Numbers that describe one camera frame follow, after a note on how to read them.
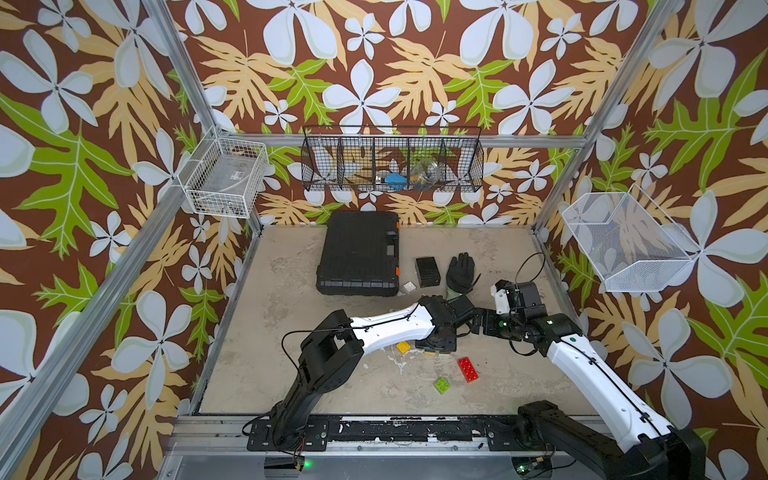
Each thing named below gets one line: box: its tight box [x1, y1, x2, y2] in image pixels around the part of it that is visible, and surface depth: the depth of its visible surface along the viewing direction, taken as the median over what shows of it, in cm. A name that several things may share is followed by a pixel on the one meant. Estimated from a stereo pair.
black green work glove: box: [446, 252, 481, 293], surface depth 106 cm
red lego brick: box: [458, 356, 479, 383], surface depth 85 cm
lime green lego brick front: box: [434, 378, 451, 395], surface depth 83 cm
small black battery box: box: [415, 256, 441, 288], surface depth 103 cm
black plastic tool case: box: [316, 211, 400, 297], surface depth 103 cm
